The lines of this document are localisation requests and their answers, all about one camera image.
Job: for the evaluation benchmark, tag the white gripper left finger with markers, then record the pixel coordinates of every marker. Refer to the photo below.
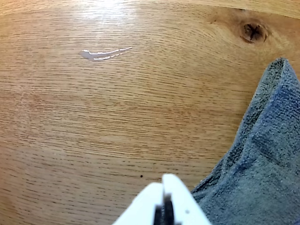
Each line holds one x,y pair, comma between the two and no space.
145,204

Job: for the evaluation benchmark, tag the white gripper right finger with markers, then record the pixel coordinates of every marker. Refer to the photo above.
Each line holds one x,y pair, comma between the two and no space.
185,201

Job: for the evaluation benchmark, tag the grey terry cloth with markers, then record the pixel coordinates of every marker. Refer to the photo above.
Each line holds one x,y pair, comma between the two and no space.
257,164

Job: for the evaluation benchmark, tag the clear liquid spill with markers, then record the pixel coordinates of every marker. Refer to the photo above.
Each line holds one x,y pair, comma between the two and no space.
85,55

